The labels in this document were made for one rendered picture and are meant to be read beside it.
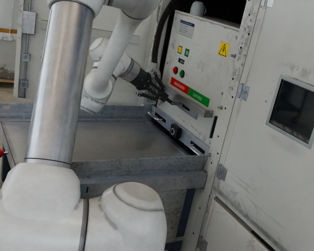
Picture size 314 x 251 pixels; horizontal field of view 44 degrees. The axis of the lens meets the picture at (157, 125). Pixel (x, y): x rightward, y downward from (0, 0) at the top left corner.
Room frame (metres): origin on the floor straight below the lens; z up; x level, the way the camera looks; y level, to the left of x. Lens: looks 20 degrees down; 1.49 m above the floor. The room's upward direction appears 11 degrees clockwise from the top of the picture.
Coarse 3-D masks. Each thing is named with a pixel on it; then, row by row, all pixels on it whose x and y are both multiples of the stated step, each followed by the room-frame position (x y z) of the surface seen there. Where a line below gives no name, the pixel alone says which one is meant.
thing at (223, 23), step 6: (180, 12) 1.82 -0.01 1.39; (186, 12) 1.89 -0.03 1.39; (204, 18) 1.65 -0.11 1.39; (210, 18) 1.79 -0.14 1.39; (216, 18) 1.88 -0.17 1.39; (222, 24) 1.55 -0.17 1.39; (228, 24) 1.63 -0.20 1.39; (234, 24) 1.70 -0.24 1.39; (240, 24) 1.78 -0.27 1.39; (186, 108) 1.67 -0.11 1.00
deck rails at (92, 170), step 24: (0, 120) 1.49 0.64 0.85; (24, 120) 1.54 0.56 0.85; (96, 120) 1.71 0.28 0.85; (120, 120) 1.77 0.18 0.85; (144, 120) 1.84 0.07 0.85; (72, 168) 1.13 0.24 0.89; (96, 168) 1.17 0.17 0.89; (120, 168) 1.21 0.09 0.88; (144, 168) 1.26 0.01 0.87; (168, 168) 1.31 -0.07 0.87; (192, 168) 1.37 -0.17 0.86
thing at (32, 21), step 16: (32, 0) 1.82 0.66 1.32; (32, 16) 1.79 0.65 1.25; (48, 16) 1.83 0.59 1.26; (96, 16) 1.88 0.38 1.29; (112, 16) 1.90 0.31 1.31; (32, 32) 1.80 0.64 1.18; (96, 32) 1.87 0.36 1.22; (112, 32) 1.88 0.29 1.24; (144, 32) 1.93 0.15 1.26; (16, 48) 1.78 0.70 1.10; (32, 48) 1.82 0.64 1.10; (128, 48) 1.92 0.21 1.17; (144, 48) 1.94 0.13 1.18; (16, 64) 1.78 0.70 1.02; (32, 64) 1.82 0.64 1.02; (144, 64) 1.91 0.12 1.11; (16, 80) 1.78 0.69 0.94; (32, 80) 1.82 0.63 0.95; (16, 96) 1.78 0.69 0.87; (32, 96) 1.82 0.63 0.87; (112, 96) 1.91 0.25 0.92; (128, 96) 1.93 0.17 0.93
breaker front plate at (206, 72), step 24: (216, 24) 1.58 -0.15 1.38; (168, 48) 1.86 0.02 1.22; (192, 48) 1.69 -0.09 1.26; (216, 48) 1.55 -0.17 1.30; (168, 72) 1.82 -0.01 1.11; (192, 72) 1.66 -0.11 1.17; (216, 72) 1.52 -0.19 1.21; (168, 96) 1.79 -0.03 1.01; (216, 96) 1.49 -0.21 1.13; (192, 120) 1.59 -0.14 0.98
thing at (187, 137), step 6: (156, 108) 1.84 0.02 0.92; (156, 114) 1.84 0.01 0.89; (162, 114) 1.78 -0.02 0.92; (156, 120) 1.82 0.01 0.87; (168, 120) 1.73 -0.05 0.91; (174, 120) 1.71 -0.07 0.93; (168, 126) 1.72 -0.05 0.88; (180, 126) 1.64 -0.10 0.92; (186, 132) 1.59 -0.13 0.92; (180, 138) 1.62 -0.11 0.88; (186, 138) 1.58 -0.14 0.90; (192, 138) 1.54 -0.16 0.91; (198, 138) 1.53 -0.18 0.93; (186, 144) 1.57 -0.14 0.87; (198, 144) 1.50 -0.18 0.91; (204, 144) 1.47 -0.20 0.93; (198, 150) 1.49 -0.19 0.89; (204, 150) 1.46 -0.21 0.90
